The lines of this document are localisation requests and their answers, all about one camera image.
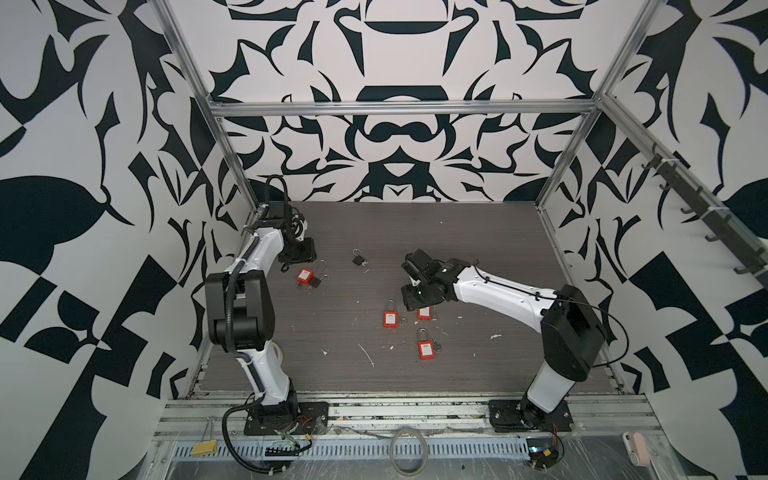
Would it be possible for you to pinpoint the red padlock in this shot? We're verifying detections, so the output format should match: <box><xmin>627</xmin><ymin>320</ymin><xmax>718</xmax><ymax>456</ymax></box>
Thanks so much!
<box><xmin>417</xmin><ymin>306</ymin><xmax>435</xmax><ymax>321</ymax></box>
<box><xmin>296</xmin><ymin>259</ymin><xmax>329</xmax><ymax>291</ymax></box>
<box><xmin>383</xmin><ymin>299</ymin><xmax>399</xmax><ymax>328</ymax></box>
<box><xmin>417</xmin><ymin>327</ymin><xmax>442</xmax><ymax>360</ymax></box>

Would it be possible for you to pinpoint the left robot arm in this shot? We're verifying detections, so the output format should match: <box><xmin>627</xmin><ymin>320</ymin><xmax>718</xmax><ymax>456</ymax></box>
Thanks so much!
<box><xmin>204</xmin><ymin>175</ymin><xmax>317</xmax><ymax>412</ymax></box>

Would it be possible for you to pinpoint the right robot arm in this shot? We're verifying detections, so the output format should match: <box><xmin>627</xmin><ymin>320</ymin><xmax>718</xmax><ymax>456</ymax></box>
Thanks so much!
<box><xmin>401</xmin><ymin>249</ymin><xmax>607</xmax><ymax>432</ymax></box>

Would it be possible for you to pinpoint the small black padlock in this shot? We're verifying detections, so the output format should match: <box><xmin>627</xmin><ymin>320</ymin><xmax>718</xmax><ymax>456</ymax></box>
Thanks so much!
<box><xmin>352</xmin><ymin>248</ymin><xmax>370</xmax><ymax>273</ymax></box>

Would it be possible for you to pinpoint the green lit circuit board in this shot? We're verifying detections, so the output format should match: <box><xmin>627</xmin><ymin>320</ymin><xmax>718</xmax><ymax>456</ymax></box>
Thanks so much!
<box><xmin>526</xmin><ymin>435</ymin><xmax>565</xmax><ymax>471</ymax></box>

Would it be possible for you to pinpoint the pink small device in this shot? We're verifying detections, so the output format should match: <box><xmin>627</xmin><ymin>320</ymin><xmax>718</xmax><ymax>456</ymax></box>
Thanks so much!
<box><xmin>621</xmin><ymin>432</ymin><xmax>651</xmax><ymax>467</ymax></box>

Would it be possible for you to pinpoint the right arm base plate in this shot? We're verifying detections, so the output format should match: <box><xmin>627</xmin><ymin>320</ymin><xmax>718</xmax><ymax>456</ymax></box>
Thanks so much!
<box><xmin>488</xmin><ymin>398</ymin><xmax>573</xmax><ymax>433</ymax></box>

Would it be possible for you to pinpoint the slotted cable duct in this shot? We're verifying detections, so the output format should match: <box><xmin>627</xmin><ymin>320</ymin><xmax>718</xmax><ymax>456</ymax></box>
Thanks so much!
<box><xmin>179</xmin><ymin>436</ymin><xmax>532</xmax><ymax>462</ymax></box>

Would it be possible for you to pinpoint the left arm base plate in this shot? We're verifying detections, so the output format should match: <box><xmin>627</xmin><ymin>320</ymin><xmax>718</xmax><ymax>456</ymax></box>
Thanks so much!
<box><xmin>244</xmin><ymin>402</ymin><xmax>329</xmax><ymax>436</ymax></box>

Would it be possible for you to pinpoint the black hook rail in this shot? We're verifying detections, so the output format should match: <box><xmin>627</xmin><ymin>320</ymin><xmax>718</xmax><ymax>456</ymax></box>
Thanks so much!
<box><xmin>640</xmin><ymin>143</ymin><xmax>767</xmax><ymax>289</ymax></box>

